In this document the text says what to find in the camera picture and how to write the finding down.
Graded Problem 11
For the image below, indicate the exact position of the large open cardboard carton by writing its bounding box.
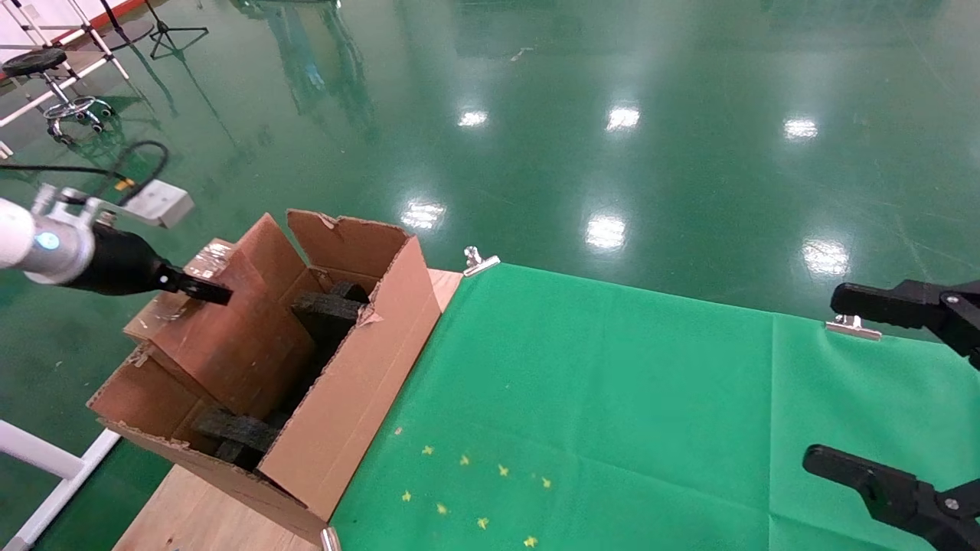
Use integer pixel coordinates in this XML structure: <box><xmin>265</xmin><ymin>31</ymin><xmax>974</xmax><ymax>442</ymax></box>
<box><xmin>88</xmin><ymin>209</ymin><xmax>445</xmax><ymax>546</ymax></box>

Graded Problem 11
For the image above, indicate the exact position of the black round base stand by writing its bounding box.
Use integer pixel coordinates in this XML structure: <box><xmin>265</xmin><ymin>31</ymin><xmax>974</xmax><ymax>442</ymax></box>
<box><xmin>98</xmin><ymin>0</ymin><xmax>155</xmax><ymax>51</ymax></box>

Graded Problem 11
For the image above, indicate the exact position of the black tripod stand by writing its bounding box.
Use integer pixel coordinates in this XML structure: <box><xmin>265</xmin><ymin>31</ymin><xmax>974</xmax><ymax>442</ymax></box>
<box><xmin>142</xmin><ymin>0</ymin><xmax>210</xmax><ymax>60</ymax></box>

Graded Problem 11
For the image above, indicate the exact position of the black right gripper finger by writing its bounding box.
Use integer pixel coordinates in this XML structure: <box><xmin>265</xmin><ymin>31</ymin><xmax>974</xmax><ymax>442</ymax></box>
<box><xmin>802</xmin><ymin>444</ymin><xmax>980</xmax><ymax>551</ymax></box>
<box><xmin>831</xmin><ymin>279</ymin><xmax>980</xmax><ymax>369</ymax></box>

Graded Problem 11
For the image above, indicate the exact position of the white table leg frame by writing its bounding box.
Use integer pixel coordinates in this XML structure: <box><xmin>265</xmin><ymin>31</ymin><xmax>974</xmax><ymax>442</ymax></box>
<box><xmin>0</xmin><ymin>421</ymin><xmax>123</xmax><ymax>551</ymax></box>

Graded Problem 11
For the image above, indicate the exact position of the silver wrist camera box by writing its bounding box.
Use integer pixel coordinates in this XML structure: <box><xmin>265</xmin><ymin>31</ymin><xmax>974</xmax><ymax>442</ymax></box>
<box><xmin>31</xmin><ymin>179</ymin><xmax>194</xmax><ymax>229</ymax></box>

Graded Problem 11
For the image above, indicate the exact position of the white metal rack frame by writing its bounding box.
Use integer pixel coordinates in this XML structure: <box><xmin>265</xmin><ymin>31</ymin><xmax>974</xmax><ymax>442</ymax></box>
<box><xmin>0</xmin><ymin>0</ymin><xmax>131</xmax><ymax>127</ymax></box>

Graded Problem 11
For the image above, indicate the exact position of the green table cloth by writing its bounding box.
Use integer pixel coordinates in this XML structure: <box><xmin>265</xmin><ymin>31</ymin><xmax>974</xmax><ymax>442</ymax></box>
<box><xmin>329</xmin><ymin>264</ymin><xmax>980</xmax><ymax>551</ymax></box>

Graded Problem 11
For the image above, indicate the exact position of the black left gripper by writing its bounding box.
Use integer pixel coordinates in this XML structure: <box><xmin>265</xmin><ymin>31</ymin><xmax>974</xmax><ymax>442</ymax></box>
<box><xmin>65</xmin><ymin>223</ymin><xmax>234</xmax><ymax>306</ymax></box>

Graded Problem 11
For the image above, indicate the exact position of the black round stool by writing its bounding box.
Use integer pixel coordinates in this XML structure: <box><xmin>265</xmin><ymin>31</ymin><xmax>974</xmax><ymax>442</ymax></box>
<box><xmin>2</xmin><ymin>47</ymin><xmax>116</xmax><ymax>146</ymax></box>

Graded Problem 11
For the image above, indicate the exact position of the small taped cardboard box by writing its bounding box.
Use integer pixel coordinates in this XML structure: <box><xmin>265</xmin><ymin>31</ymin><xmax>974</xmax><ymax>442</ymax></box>
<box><xmin>124</xmin><ymin>239</ymin><xmax>316</xmax><ymax>420</ymax></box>

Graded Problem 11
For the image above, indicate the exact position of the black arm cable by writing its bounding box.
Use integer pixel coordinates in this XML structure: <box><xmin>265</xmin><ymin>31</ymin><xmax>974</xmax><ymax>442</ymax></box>
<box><xmin>0</xmin><ymin>140</ymin><xmax>170</xmax><ymax>207</ymax></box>

